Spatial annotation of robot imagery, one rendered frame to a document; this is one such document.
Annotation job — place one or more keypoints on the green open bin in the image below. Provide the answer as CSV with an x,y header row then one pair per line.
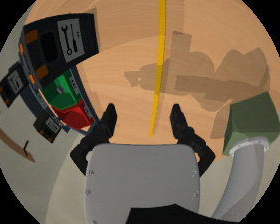
x,y
55,99

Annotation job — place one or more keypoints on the yellow bar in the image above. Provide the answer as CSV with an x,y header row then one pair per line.
x,y
160,58

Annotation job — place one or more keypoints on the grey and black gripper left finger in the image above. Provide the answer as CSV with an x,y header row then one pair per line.
x,y
99,135

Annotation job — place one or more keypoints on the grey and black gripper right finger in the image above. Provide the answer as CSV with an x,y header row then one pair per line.
x,y
186,135

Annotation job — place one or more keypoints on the grey metal shelf rack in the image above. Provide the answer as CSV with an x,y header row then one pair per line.
x,y
36,108

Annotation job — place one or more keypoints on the red bin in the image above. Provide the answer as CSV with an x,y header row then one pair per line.
x,y
74,117

